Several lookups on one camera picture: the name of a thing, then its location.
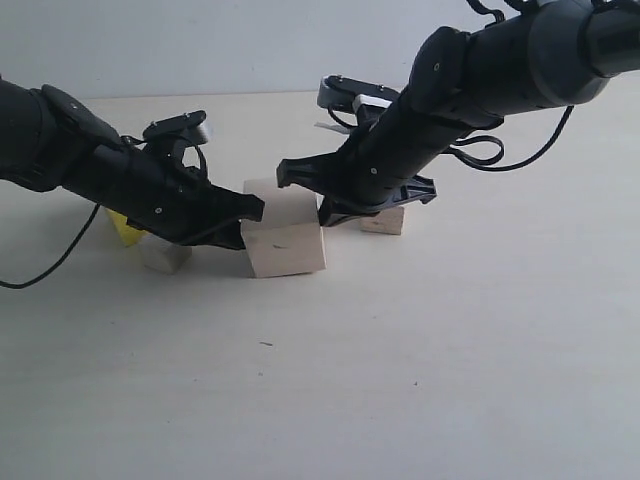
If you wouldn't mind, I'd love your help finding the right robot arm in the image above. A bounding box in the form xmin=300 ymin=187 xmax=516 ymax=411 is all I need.
xmin=276 ymin=1 xmax=639 ymax=227

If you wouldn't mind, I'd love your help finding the yellow cube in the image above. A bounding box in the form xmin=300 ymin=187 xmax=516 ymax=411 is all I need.
xmin=106 ymin=209 xmax=147 ymax=247

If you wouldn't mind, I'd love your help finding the small wooden cube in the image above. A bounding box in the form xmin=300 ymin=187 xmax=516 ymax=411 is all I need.
xmin=138 ymin=236 xmax=193 ymax=275

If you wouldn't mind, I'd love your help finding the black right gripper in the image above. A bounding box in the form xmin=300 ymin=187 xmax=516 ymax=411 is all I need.
xmin=276 ymin=89 xmax=475 ymax=227

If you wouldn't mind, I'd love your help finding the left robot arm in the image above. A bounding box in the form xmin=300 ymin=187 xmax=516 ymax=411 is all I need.
xmin=1 ymin=81 xmax=265 ymax=250

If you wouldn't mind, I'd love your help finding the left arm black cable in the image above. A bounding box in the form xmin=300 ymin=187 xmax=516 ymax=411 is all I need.
xmin=0 ymin=202 xmax=101 ymax=289

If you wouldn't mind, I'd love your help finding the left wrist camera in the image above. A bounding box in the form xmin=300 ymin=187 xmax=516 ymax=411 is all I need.
xmin=143 ymin=110 xmax=213 ymax=146

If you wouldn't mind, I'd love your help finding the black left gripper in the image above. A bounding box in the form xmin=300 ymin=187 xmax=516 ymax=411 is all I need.
xmin=64 ymin=139 xmax=265 ymax=250

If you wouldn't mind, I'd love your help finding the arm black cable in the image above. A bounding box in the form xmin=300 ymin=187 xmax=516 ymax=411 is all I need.
xmin=0 ymin=202 xmax=101 ymax=289
xmin=449 ymin=104 xmax=574 ymax=172

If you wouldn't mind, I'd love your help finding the medium wooden cube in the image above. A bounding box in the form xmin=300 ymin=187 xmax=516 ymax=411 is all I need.
xmin=359 ymin=206 xmax=405 ymax=236

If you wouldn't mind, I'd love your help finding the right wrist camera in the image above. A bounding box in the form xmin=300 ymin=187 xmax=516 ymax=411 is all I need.
xmin=317 ymin=75 xmax=400 ymax=123

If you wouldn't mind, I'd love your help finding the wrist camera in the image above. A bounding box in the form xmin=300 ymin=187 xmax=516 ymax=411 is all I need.
xmin=317 ymin=75 xmax=400 ymax=123
xmin=143 ymin=110 xmax=213 ymax=146

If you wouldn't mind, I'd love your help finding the large wooden cube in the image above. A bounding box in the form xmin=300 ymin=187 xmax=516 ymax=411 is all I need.
xmin=241 ymin=178 xmax=327 ymax=278

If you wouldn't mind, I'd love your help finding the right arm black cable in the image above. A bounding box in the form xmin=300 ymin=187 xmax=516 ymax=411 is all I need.
xmin=449 ymin=104 xmax=574 ymax=172

